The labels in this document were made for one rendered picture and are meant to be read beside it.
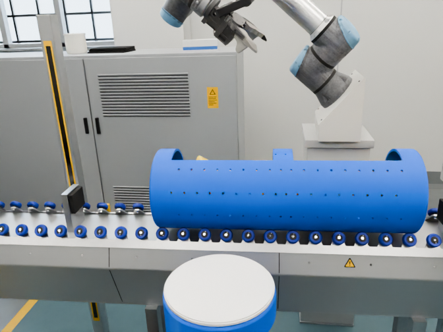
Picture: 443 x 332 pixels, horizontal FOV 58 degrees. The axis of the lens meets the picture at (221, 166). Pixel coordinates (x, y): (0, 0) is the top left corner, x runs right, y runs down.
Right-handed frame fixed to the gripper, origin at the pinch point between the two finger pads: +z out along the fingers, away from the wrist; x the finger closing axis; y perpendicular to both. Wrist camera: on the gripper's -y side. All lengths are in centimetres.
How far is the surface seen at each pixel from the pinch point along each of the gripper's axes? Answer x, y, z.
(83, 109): -97, 161, -71
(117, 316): 1, 185, 36
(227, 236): 28, 48, 32
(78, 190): 27, 79, -18
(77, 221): 32, 88, -12
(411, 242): 15, 11, 78
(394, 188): 14, 1, 59
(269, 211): 26, 30, 36
